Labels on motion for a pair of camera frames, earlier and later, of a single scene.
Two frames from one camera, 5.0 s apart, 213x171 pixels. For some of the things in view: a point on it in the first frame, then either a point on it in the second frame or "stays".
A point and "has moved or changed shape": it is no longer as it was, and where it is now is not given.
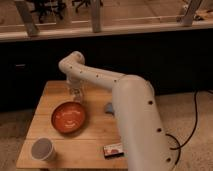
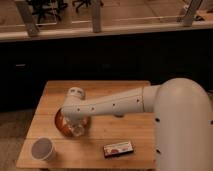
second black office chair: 87,3 stays
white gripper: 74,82 -> 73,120
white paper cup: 42,149 stays
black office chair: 43,6 stays
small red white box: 113,151 stays
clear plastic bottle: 76,94 has moved or changed shape
